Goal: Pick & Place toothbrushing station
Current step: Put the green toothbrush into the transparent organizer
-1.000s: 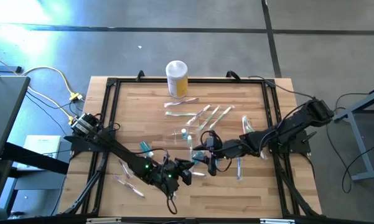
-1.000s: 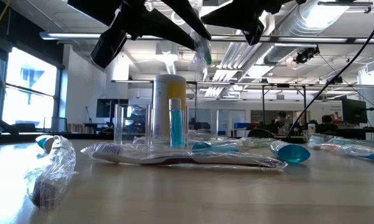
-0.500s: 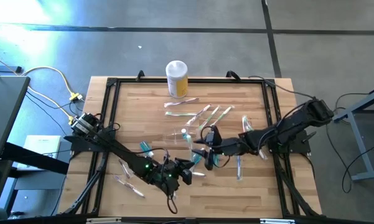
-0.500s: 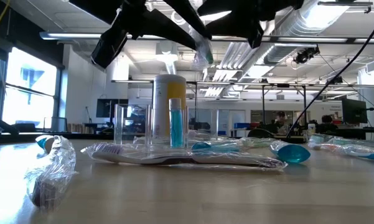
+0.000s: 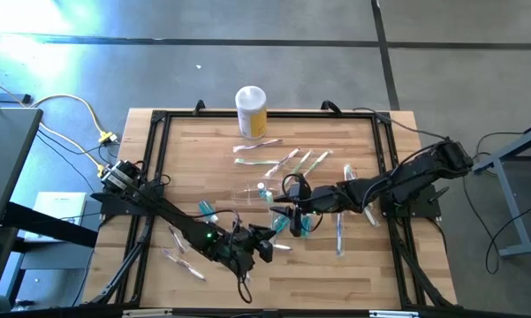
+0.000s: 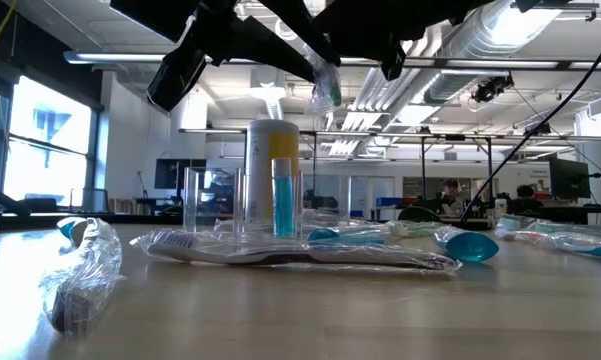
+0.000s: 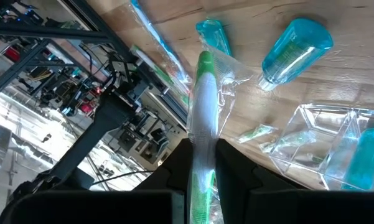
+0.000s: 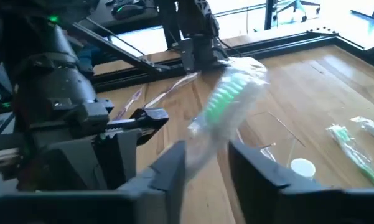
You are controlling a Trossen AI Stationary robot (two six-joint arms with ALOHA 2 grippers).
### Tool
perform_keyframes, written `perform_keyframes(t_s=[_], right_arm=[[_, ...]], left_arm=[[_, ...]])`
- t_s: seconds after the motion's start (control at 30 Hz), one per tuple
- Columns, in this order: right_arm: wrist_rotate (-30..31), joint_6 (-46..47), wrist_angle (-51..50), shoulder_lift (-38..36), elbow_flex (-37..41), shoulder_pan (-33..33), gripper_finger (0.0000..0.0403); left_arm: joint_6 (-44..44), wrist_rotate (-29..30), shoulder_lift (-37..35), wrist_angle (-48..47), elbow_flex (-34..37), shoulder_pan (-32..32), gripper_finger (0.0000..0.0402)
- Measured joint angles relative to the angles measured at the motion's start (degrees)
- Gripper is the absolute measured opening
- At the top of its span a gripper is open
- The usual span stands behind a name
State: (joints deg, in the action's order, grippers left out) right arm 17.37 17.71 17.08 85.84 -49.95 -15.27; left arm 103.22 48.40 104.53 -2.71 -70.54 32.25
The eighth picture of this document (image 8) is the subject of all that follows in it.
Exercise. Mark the black computer mouse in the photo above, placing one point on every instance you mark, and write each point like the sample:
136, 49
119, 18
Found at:
127, 11

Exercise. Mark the office chair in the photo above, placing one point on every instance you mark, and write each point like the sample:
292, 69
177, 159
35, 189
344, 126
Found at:
295, 6

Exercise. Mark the clear acrylic organizer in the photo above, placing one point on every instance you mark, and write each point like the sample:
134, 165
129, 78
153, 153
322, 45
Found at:
267, 152

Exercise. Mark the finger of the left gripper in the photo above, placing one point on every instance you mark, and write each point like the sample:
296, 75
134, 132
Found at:
74, 165
118, 155

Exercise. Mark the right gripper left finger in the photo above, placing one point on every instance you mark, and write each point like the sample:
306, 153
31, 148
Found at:
165, 186

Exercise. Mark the blue mouthwash bottle white cap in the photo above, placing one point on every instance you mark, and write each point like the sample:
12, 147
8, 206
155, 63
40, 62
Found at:
303, 168

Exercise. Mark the white toothbrush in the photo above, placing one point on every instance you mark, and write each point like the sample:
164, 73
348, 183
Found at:
174, 88

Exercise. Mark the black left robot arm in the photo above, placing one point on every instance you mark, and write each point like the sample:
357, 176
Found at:
49, 77

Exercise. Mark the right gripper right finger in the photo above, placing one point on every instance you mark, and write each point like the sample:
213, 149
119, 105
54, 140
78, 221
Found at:
267, 199

